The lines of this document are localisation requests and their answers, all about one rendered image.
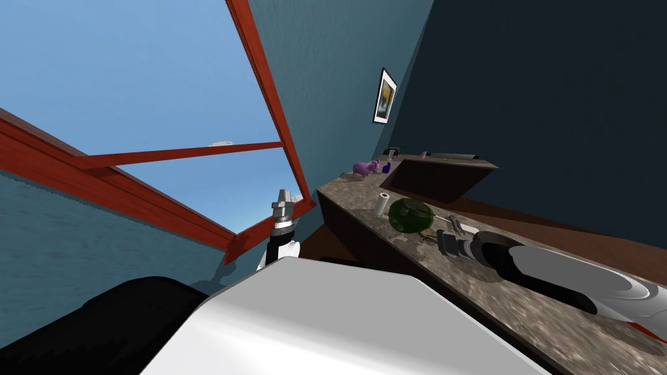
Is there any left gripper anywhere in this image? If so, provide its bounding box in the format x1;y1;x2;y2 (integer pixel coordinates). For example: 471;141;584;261
270;189;297;225

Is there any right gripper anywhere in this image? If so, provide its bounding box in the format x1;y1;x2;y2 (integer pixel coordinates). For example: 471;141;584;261
436;229;461;258

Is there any green round bowl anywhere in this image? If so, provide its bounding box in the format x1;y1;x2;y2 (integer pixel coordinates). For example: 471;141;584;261
388;197;436;235

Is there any purple pig figure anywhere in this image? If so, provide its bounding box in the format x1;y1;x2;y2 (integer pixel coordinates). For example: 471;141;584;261
352;159;382;180

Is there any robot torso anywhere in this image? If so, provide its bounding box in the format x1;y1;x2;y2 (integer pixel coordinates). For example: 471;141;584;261
139;255;554;375

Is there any red framed window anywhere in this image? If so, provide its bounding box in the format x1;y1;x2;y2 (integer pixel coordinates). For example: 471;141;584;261
0;0;318;266

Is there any black framed wall picture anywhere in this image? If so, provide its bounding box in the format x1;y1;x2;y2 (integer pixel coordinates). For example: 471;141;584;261
372;67;399;126

